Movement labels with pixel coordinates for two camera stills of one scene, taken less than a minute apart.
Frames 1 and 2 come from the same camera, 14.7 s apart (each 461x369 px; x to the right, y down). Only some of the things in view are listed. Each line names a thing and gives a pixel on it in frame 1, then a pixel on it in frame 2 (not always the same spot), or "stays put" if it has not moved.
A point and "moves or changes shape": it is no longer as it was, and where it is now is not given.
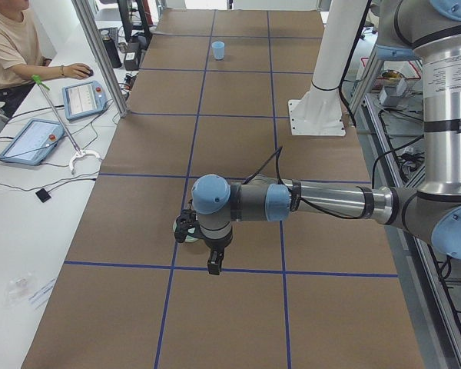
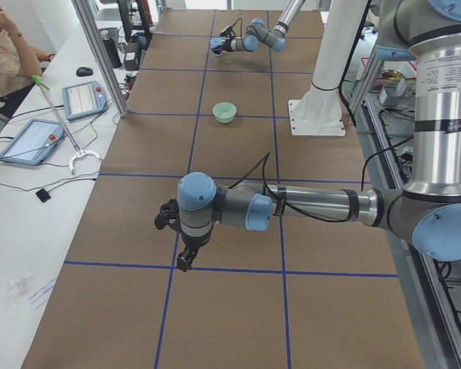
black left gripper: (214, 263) to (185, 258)
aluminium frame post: (102, 56) stays put
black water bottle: (111, 50) stays put
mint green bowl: (206, 232) moves or changes shape
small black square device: (43, 195) stays put
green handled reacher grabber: (78, 153) stays put
